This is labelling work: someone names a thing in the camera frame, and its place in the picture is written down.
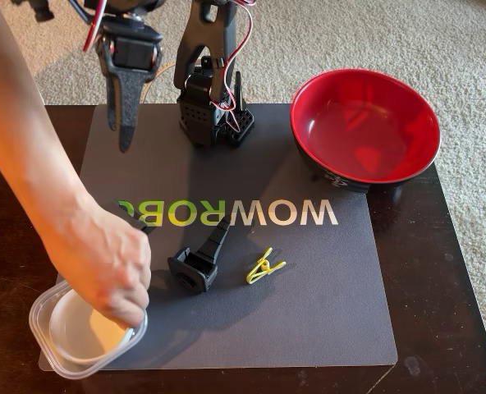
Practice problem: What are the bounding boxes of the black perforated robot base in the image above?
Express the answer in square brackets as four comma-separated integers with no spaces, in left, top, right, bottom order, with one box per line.
[176,71,255,149]

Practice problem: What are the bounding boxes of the person's bare hand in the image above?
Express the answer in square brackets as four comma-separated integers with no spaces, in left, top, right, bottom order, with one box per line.
[40,195,153,329]

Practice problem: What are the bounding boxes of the red bowl with black outside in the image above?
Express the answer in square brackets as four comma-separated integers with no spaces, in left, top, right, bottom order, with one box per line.
[289,67,442,194]

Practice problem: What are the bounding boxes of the clear plastic square container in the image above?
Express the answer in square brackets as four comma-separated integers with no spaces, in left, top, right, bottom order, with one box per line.
[28,278,149,381]

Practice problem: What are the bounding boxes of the thin white cable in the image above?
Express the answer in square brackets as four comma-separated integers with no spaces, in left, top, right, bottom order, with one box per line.
[140,60,177,103]

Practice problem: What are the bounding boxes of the person's bare forearm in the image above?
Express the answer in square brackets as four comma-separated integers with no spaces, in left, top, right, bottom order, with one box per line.
[0,0,104,255]

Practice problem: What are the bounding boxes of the yellow wire clip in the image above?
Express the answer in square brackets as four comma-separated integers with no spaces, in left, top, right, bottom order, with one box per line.
[245,245,287,286]

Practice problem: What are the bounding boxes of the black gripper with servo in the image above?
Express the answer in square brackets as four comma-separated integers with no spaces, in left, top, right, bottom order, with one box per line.
[96,16,165,153]

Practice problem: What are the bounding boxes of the grey mat with WOWROBO print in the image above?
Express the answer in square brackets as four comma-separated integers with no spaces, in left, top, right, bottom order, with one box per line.
[37,102,399,373]

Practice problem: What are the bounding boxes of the black printed gripper jaw part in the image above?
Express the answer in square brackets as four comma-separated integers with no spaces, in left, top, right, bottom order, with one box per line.
[167,216,232,295]

